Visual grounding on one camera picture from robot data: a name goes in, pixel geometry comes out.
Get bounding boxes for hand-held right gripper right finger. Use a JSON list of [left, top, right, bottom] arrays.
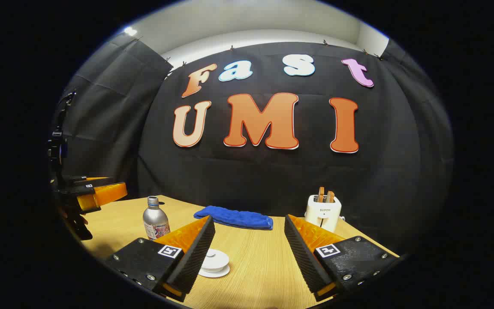
[[284, 214, 401, 302]]

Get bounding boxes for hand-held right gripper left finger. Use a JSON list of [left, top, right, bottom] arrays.
[[105, 215, 216, 302]]

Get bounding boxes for silver water bottle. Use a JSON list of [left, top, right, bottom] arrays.
[[143, 196, 171, 240]]

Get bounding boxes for white saucer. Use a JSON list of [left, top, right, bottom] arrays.
[[199, 263, 231, 279]]

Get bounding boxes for cream toaster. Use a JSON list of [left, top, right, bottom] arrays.
[[305, 194, 342, 233]]

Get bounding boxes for blue towel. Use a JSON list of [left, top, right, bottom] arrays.
[[193, 206, 274, 230]]

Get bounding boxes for black backdrop cloth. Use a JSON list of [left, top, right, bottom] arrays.
[[52, 32, 455, 254]]

